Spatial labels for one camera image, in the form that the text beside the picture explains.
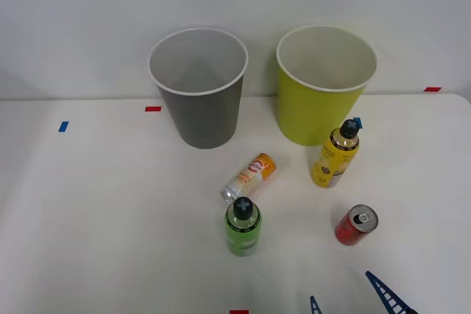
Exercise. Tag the green plastic bottle black cap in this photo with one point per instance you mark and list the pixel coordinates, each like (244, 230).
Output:
(243, 237)

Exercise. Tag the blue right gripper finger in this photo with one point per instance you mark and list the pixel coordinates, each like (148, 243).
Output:
(315, 307)
(386, 297)

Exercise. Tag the grey plastic waste bin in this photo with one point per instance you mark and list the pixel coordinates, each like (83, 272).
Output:
(206, 119)

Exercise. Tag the yellow-green plastic waste bin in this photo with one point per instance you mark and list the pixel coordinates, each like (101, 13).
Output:
(309, 111)

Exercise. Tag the white and orange drink can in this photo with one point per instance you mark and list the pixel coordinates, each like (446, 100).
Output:
(252, 178)

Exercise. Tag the red drink can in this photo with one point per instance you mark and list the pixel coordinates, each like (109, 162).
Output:
(347, 231)

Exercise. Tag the yellow plastic bottle black cap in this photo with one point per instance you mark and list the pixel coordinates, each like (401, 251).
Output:
(333, 163)

